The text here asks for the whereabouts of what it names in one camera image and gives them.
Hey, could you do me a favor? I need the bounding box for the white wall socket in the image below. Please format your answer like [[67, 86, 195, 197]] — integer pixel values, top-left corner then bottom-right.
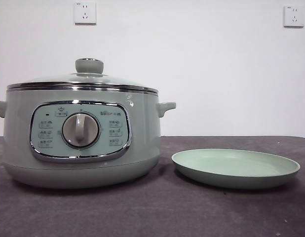
[[283, 5, 305, 28], [74, 2, 97, 25]]

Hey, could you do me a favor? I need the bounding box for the pale green round plate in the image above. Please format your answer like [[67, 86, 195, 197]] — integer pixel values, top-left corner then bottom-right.
[[171, 148, 302, 190]]

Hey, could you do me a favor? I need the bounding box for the pale green electric steamer pot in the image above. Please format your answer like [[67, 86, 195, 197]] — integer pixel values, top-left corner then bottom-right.
[[0, 88, 177, 190]]

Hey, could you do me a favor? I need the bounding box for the glass lid with green knob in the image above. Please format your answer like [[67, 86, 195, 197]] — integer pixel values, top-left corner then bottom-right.
[[6, 58, 159, 95]]

